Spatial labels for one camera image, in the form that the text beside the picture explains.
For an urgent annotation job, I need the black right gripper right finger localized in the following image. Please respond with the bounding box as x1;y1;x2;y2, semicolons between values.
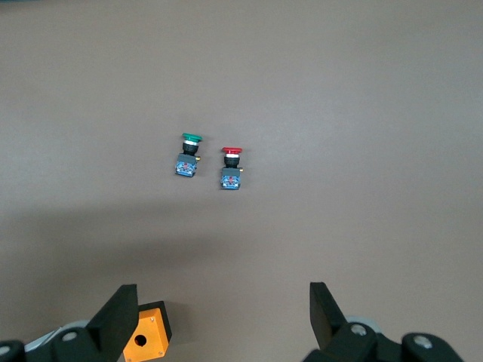
301;281;403;362

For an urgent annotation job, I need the green push button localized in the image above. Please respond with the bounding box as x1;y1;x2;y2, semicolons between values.
175;131;204;178

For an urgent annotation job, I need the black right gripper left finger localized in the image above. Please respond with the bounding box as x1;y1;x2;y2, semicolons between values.
51;283;140;362

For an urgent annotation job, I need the red push button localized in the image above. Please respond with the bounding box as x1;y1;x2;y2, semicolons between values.
220;146;245;191

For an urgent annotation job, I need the orange box with hole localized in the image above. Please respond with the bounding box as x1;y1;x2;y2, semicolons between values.
122;300;174;362

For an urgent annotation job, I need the brown table mat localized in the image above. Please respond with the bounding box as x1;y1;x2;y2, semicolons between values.
0;0;483;362

